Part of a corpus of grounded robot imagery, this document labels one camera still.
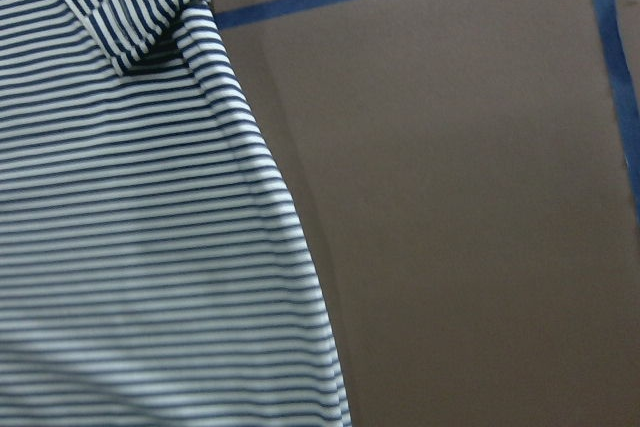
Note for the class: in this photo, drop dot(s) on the navy white striped polo shirt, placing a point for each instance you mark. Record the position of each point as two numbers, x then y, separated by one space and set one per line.
154 271

